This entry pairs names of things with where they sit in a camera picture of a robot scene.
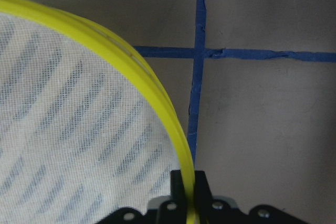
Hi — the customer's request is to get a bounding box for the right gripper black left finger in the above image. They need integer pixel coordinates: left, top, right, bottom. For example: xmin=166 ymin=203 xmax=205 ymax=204
xmin=170 ymin=170 xmax=187 ymax=208

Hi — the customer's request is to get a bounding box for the white cloth steamer liner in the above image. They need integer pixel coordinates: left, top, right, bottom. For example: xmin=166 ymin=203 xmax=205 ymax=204
xmin=0 ymin=14 xmax=182 ymax=224

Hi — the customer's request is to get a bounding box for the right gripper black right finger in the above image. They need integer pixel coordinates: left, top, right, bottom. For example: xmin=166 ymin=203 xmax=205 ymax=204
xmin=194 ymin=170 xmax=213 ymax=208

